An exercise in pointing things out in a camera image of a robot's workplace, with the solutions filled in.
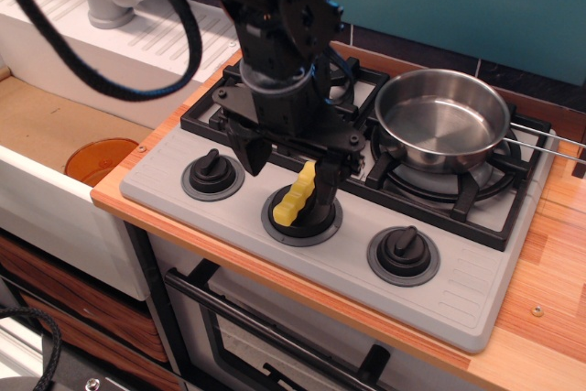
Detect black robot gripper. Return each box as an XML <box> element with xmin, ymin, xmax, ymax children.
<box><xmin>212</xmin><ymin>74</ymin><xmax>365</xmax><ymax>206</ymax></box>

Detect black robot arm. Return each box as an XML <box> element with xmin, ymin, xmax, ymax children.
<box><xmin>214</xmin><ymin>0</ymin><xmax>364</xmax><ymax>205</ymax></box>

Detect black middle stove knob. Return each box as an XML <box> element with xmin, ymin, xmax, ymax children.
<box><xmin>261</xmin><ymin>185</ymin><xmax>343</xmax><ymax>247</ymax></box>

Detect black stove knob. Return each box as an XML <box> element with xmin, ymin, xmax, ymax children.
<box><xmin>261</xmin><ymin>185</ymin><xmax>343</xmax><ymax>247</ymax></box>
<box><xmin>366</xmin><ymin>225</ymin><xmax>440</xmax><ymax>288</ymax></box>
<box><xmin>181</xmin><ymin>148</ymin><xmax>244</xmax><ymax>202</ymax></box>

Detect black left stove knob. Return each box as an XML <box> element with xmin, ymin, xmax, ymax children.
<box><xmin>181</xmin><ymin>148</ymin><xmax>244</xmax><ymax>202</ymax></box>

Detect grey toy stove top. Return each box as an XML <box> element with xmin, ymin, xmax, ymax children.
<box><xmin>118</xmin><ymin>59</ymin><xmax>560</xmax><ymax>355</ymax></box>

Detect black right stove knob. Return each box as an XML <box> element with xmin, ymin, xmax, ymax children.
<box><xmin>366</xmin><ymin>225</ymin><xmax>440</xmax><ymax>288</ymax></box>

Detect stainless steel pan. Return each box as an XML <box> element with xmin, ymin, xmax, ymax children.
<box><xmin>374</xmin><ymin>69</ymin><xmax>569</xmax><ymax>174</ymax></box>

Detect black left burner grate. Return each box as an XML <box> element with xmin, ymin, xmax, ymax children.
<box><xmin>180</xmin><ymin>57</ymin><xmax>390</xmax><ymax>179</ymax></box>

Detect black burner grate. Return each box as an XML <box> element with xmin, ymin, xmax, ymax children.
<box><xmin>180</xmin><ymin>57</ymin><xmax>390</xmax><ymax>179</ymax></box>
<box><xmin>337</xmin><ymin>104</ymin><xmax>551</xmax><ymax>251</ymax></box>

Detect black right burner grate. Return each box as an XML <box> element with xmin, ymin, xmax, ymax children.
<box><xmin>337</xmin><ymin>104</ymin><xmax>551</xmax><ymax>251</ymax></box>

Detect orange plastic plate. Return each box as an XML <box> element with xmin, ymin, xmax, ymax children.
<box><xmin>64</xmin><ymin>137</ymin><xmax>138</xmax><ymax>187</ymax></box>

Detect white toy sink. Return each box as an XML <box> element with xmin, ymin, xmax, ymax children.
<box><xmin>0</xmin><ymin>0</ymin><xmax>257</xmax><ymax>303</ymax></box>

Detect wooden drawer fronts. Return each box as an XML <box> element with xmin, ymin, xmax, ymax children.
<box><xmin>1</xmin><ymin>230</ymin><xmax>182</xmax><ymax>390</ymax></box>

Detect oven door with handle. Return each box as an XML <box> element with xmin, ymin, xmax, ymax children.
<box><xmin>163</xmin><ymin>257</ymin><xmax>459</xmax><ymax>391</ymax></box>

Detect black braided cable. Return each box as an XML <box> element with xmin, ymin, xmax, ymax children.
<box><xmin>0</xmin><ymin>0</ymin><xmax>205</xmax><ymax>103</ymax></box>

